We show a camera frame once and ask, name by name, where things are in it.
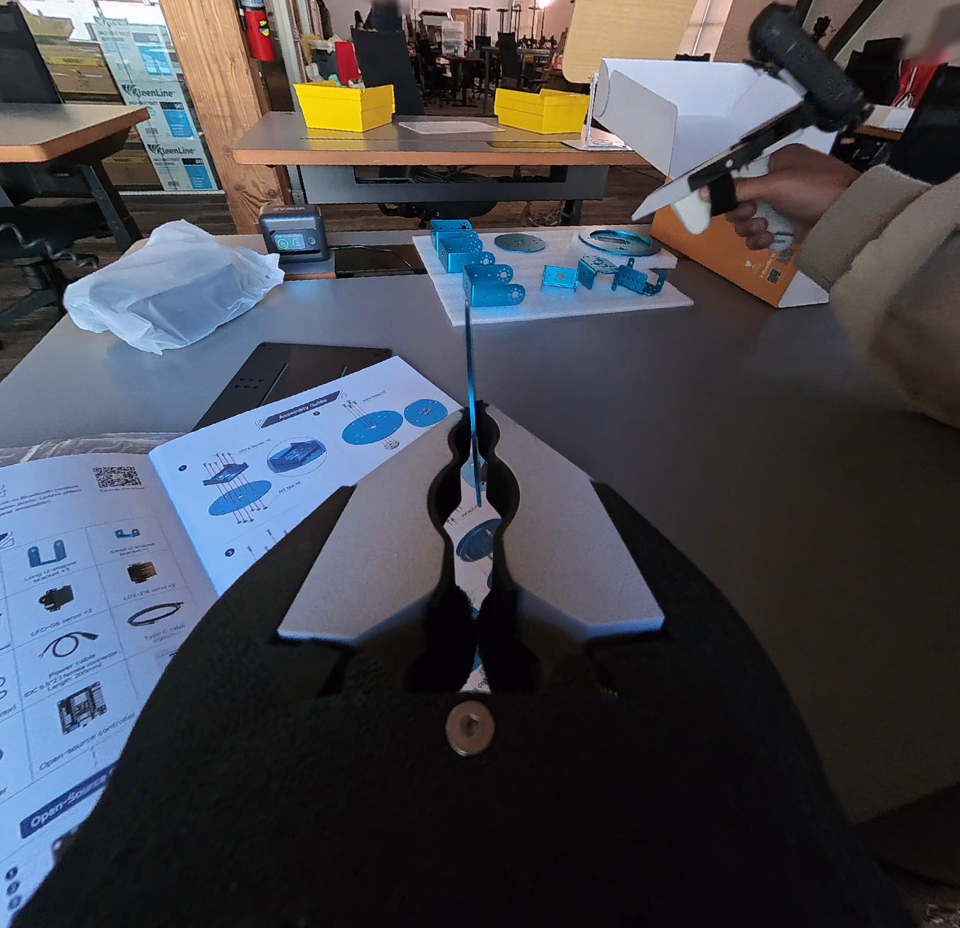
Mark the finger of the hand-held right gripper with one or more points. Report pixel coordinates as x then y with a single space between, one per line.
664 199

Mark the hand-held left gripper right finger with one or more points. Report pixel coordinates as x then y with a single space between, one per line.
577 560

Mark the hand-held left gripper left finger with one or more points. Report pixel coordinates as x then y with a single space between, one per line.
367 568

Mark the blue perforated round metal plate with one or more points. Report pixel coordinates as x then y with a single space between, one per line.
471 388

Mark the person's right forearm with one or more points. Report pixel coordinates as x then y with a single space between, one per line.
900 283

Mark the person's right hand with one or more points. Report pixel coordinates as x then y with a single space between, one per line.
795 185

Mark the orange and white box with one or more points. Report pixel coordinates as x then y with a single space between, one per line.
720 260

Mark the white foam sheet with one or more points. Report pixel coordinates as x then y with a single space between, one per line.
585 307

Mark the plain blue round plate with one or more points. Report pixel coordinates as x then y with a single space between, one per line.
520 242

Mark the yellow bin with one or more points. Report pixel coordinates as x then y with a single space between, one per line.
337 110
536 114

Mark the light wooden panel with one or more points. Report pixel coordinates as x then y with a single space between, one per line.
637 20

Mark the white tray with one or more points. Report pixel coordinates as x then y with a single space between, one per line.
450 127

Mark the assembly guide booklet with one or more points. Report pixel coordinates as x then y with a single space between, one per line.
112 508

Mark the grey label printer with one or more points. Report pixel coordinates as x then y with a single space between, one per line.
315 249

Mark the white plastic bag bundle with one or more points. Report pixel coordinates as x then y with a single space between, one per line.
172 290

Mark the red fire extinguisher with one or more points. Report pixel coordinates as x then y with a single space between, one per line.
259 39

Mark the wooden pillar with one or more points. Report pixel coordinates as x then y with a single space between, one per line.
202 80

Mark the stack of labelled cartons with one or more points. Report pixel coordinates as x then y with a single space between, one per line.
172 118

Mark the small dark blue bracket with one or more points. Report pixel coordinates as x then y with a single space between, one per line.
634 279
596 272

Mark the small light blue bracket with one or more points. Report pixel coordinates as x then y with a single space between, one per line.
559 279

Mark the long blue U bracket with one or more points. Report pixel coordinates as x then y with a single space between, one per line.
480 262
450 227
459 254
456 239
491 287

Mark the black flat base plate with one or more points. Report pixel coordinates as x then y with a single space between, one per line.
300 373

